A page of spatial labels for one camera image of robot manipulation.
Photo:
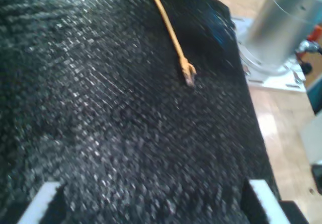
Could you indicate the silver slotted base plate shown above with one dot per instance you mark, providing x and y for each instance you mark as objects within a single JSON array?
[{"x": 276, "y": 81}]

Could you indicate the black bubble wrap mat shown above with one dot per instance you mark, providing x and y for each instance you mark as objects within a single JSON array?
[{"x": 100, "y": 83}]

